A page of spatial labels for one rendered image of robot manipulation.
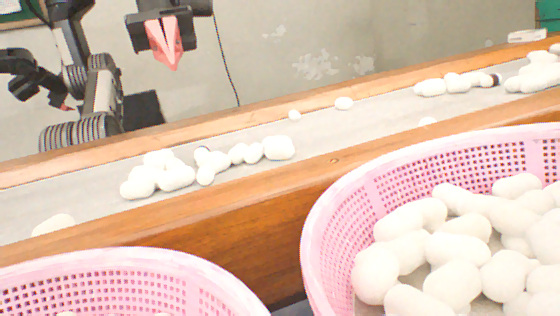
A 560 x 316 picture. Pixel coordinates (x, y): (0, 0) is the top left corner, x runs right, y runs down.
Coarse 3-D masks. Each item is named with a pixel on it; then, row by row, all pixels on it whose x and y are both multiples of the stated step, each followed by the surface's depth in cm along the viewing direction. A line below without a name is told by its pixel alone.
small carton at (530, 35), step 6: (528, 30) 81; (534, 30) 79; (540, 30) 78; (510, 36) 82; (516, 36) 81; (522, 36) 80; (528, 36) 79; (534, 36) 78; (540, 36) 78; (510, 42) 83; (516, 42) 82
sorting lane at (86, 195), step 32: (512, 64) 71; (384, 96) 65; (416, 96) 60; (448, 96) 55; (480, 96) 51; (512, 96) 48; (256, 128) 60; (288, 128) 55; (320, 128) 51; (352, 128) 48; (384, 128) 45; (128, 160) 55; (192, 160) 48; (288, 160) 40; (0, 192) 51; (32, 192) 48; (64, 192) 45; (96, 192) 42; (160, 192) 38; (0, 224) 38; (32, 224) 36
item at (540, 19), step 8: (544, 0) 89; (552, 0) 88; (536, 8) 92; (544, 8) 90; (552, 8) 88; (536, 16) 92; (544, 16) 90; (552, 16) 89; (536, 24) 93; (544, 24) 91; (552, 24) 89
